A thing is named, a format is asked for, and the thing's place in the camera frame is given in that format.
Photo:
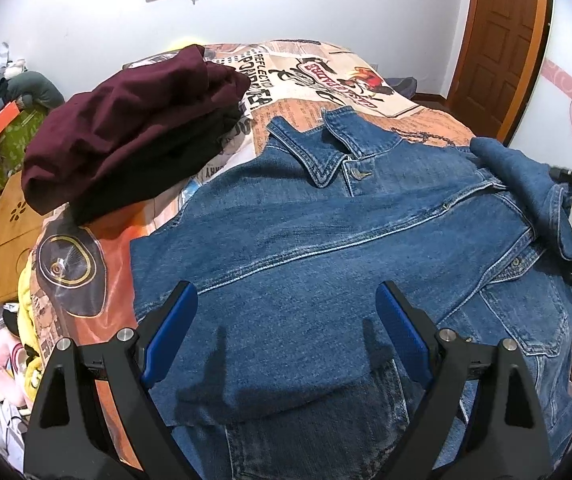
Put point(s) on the blue denim jacket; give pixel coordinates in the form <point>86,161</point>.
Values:
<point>316,240</point>

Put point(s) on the black folded cloth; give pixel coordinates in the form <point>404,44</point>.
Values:
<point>166,170</point>

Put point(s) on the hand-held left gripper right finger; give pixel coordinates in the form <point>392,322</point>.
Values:
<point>400,332</point>

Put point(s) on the maroon folded cloth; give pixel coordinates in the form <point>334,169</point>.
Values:
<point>131,110</point>

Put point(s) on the yellow cloth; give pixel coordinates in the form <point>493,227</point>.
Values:
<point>28,310</point>

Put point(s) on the grey bag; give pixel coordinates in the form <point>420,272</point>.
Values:
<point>403,85</point>

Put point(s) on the printed bed blanket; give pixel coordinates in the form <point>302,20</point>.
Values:
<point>296,110</point>

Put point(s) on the pink plush toy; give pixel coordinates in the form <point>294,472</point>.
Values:
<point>3,360</point>

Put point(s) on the brown wooden door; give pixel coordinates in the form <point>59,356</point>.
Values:
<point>505,35</point>

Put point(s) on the wooden lap board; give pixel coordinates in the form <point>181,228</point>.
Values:
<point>6,240</point>

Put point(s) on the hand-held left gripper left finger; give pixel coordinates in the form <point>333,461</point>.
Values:
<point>171,330</point>

